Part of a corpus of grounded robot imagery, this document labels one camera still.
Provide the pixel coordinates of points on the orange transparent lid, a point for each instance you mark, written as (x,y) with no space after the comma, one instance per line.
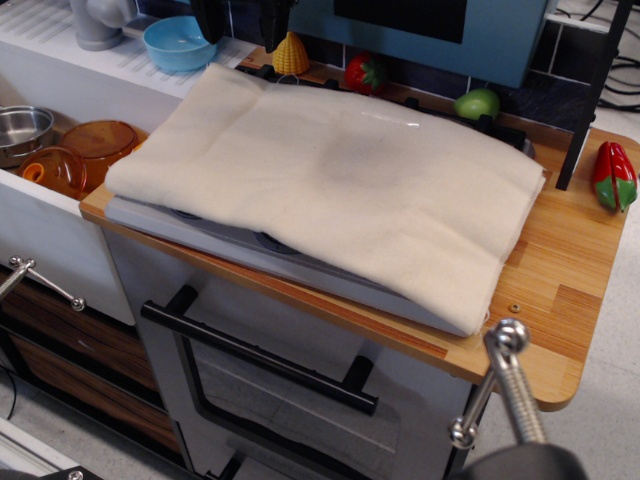
(56,168)

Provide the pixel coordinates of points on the black oven door handle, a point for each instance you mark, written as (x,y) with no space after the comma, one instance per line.
(348,391)

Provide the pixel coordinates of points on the red toy pepper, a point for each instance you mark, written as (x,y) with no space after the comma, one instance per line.
(614,180)

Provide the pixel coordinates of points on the yellow toy corn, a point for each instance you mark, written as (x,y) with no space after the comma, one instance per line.
(290,57)

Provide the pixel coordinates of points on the black metal stand post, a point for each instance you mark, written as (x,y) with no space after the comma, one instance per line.
(597,83)

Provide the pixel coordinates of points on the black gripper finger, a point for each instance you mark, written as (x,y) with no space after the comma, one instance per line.
(210,17)
(274,19)

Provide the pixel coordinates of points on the white oven door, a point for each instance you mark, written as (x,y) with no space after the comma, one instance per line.
(223,406)

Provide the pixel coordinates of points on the orange transparent bowl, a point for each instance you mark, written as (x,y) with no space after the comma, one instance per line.
(100,144)

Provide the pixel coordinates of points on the steel pot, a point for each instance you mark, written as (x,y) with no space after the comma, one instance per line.
(24,131)

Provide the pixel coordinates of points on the grey toy faucet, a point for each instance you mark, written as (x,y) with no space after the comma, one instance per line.
(99,23)

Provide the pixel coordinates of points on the red toy strawberry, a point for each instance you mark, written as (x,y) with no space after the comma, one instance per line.
(366,73)

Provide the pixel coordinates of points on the metal clamp screw right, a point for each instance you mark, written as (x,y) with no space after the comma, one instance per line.
(504,343)

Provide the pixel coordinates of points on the metal clamp screw left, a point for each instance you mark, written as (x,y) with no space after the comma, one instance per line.
(23,268)

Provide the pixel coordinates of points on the cream cloth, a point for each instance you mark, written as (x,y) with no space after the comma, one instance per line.
(350,190)

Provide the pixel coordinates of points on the wooden drawer cabinet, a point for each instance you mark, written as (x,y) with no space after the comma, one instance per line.
(88,361)

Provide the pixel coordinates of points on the metal clamp screw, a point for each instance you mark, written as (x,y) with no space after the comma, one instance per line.
(23,268)
(504,343)

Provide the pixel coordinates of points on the blue toy microwave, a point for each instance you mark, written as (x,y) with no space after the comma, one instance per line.
(488,40)

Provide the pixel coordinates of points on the green toy apple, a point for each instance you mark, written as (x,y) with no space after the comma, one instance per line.
(476,103)

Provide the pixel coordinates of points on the blue plastic bowl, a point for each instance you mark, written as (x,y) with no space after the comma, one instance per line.
(177,44)

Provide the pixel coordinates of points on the grey toy stove top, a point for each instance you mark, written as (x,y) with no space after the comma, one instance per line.
(240,245)

